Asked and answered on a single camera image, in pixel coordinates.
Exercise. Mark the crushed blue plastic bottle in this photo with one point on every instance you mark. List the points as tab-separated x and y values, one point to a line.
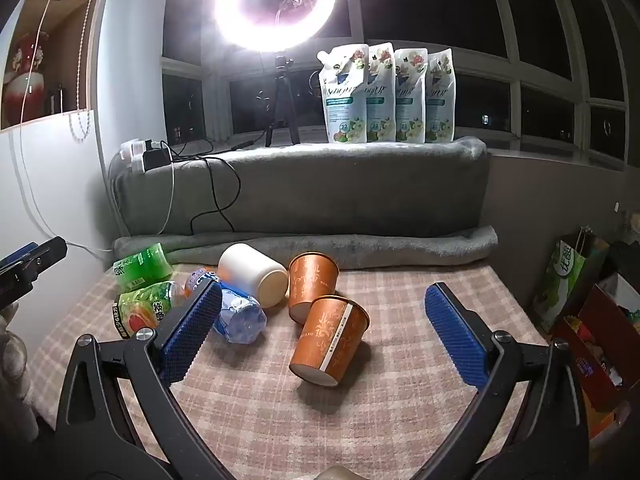
242	317

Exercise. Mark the red cardboard box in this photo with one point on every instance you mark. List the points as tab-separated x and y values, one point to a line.
607	320

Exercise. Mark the orange patterned paper cup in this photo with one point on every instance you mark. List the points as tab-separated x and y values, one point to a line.
332	340
310	282

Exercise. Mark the wooden shelf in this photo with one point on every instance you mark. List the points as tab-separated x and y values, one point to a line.
75	50

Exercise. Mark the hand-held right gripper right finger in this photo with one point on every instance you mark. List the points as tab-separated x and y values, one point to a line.
452	330

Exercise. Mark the white floral detergent pouch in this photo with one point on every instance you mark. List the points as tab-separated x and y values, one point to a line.
411	95
441	95
382	95

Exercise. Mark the checked tablecloth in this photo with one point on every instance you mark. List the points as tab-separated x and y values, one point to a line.
400	410

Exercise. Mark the green shopping bag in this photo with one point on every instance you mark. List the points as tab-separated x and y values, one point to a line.
562	280

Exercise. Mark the grey blanket cover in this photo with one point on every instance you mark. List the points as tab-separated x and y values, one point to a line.
350	190

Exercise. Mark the rolled grey blanket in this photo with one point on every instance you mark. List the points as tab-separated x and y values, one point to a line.
400	247

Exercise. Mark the white plastic cup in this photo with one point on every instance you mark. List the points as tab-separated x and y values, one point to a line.
247	267

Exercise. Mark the orange blue label bottle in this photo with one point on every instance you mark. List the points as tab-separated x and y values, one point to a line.
197	277

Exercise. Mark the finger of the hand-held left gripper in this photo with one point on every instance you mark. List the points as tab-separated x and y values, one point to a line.
20	253
47	255

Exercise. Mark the detergent pouch with spout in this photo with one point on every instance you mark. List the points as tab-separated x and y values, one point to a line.
345	95

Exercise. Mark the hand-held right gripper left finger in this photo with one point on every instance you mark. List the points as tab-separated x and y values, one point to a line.
192	327

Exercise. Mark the white power strip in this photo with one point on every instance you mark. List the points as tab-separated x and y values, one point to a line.
131	152

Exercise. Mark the red white vase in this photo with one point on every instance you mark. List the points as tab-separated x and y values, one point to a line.
22	90

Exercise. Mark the black charger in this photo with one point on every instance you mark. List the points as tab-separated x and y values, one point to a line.
156	158

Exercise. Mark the white window frame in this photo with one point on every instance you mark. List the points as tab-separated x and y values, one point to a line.
507	50

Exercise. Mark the small black shelf item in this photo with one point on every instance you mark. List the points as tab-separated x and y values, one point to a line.
59	100

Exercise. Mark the black tripod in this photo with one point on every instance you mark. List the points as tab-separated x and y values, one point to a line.
281	95

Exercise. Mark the green tea bottle red label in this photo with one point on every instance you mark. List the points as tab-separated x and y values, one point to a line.
145	310

